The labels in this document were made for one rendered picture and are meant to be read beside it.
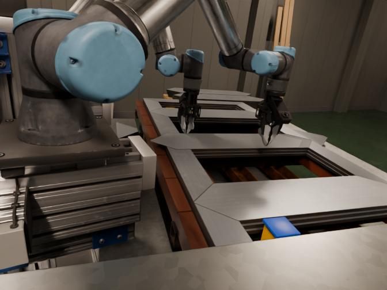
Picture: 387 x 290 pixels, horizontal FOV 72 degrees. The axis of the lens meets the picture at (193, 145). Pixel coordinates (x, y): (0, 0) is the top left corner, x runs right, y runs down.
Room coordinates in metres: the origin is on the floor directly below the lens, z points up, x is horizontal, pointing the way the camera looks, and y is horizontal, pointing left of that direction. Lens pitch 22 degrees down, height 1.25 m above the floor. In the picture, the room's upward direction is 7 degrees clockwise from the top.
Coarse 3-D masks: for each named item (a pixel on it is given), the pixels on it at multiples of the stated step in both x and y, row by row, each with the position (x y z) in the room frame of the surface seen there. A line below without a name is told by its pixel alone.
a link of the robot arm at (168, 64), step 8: (168, 32) 0.98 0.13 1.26; (160, 40) 0.96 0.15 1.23; (168, 40) 0.97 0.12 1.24; (160, 48) 0.96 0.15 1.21; (168, 48) 0.97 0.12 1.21; (160, 56) 0.97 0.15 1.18; (168, 56) 0.95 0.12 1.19; (176, 56) 0.99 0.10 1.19; (160, 64) 0.95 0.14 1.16; (168, 64) 0.95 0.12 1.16; (176, 64) 0.95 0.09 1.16; (168, 72) 0.95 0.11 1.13; (176, 72) 0.96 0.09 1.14
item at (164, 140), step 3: (162, 135) 1.09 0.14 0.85; (165, 135) 1.09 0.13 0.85; (168, 135) 1.09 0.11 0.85; (156, 138) 1.04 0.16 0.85; (159, 138) 1.05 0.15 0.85; (162, 138) 1.05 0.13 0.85; (165, 138) 1.05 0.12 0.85; (168, 138) 1.06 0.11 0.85; (159, 141) 1.01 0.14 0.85; (162, 141) 1.02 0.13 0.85; (165, 141) 1.02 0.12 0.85; (168, 141) 1.03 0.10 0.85; (171, 141) 1.03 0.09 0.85; (162, 144) 0.98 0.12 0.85; (165, 144) 0.98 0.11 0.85; (168, 144) 0.99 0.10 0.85; (171, 144) 0.99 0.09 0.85; (171, 147) 0.96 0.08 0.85; (174, 147) 0.97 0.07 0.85
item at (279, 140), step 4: (276, 136) 1.25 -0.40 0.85; (280, 136) 1.26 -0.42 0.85; (272, 140) 1.19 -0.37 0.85; (276, 140) 1.19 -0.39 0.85; (280, 140) 1.20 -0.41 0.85; (284, 140) 1.21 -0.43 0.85; (280, 144) 1.14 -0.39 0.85; (284, 144) 1.15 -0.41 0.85; (288, 144) 1.15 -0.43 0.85; (292, 144) 1.16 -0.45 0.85
